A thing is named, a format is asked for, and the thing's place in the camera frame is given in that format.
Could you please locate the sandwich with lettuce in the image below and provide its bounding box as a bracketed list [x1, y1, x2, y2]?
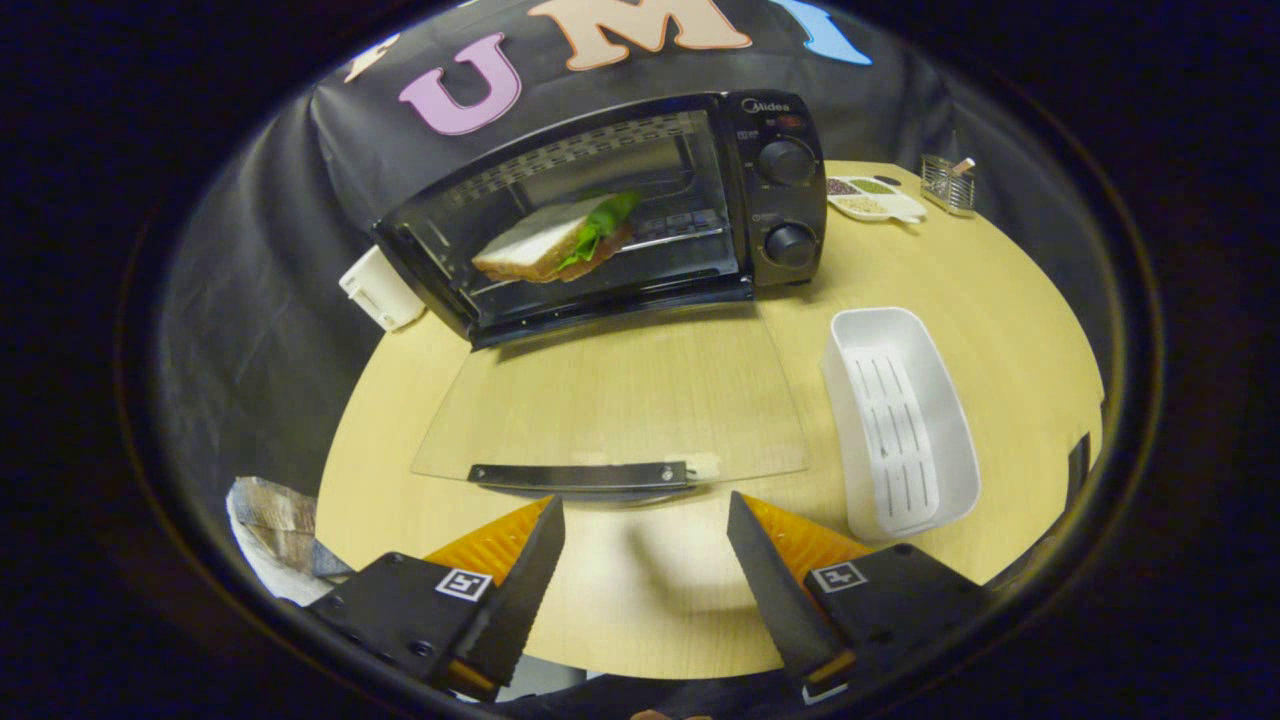
[471, 189, 642, 285]

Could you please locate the white plastic tray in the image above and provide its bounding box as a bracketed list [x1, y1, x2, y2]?
[820, 306, 982, 542]

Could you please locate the white plastic box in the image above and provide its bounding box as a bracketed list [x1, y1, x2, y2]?
[338, 245, 427, 333]

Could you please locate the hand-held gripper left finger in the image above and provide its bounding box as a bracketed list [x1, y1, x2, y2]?
[305, 495, 567, 703]

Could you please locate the white divided spice dish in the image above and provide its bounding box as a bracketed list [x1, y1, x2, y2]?
[826, 175, 929, 225]

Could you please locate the wire mesh holder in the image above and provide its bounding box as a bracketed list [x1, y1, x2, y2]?
[919, 154, 978, 219]

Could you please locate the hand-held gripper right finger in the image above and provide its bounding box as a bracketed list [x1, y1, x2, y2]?
[726, 490, 997, 707]

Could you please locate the black toaster oven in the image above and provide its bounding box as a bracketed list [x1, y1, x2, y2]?
[372, 90, 829, 503]

